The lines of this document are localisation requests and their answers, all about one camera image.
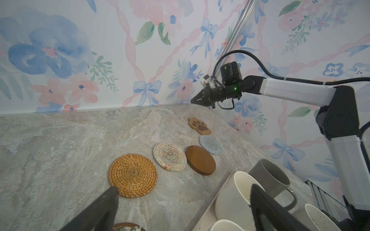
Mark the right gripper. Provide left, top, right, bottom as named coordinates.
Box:
left=190, top=83, right=241, bottom=108

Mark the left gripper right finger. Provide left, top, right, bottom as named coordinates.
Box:
left=250, top=184, right=308, bottom=231

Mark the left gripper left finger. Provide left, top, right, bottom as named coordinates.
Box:
left=61, top=186, right=119, bottom=231

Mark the grey mug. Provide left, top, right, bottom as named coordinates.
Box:
left=248, top=158, right=298, bottom=210

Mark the cork paw coaster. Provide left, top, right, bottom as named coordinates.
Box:
left=188, top=117, right=212, bottom=135

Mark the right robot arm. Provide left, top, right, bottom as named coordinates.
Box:
left=191, top=76, right=370, bottom=231

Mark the dark brown round coaster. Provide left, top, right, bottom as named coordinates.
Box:
left=113, top=222, right=145, bottom=231

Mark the blue woven coaster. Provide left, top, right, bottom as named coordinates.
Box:
left=199, top=135, right=222, bottom=155

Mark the woven rattan coaster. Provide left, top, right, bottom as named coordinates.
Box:
left=108, top=154, right=158, bottom=198

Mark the brown wooden round coaster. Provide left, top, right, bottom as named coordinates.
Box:
left=185, top=145, right=216, bottom=176

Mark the multicolour woven coaster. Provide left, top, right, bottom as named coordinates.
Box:
left=153, top=142, right=187, bottom=171

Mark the cream white mug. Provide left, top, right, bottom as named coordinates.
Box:
left=215, top=171, right=262, bottom=229

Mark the blue mug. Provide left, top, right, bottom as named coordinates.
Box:
left=208, top=219, right=244, bottom=231

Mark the white speckled mug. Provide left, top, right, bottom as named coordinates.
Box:
left=292, top=204, right=340, bottom=231

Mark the aluminium rail frame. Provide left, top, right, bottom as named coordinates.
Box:
left=306, top=181, right=351, bottom=222

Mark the right corner aluminium post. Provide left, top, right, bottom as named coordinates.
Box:
left=222, top=0, right=257, bottom=55

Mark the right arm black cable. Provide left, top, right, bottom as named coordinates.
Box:
left=212, top=49, right=370, bottom=86

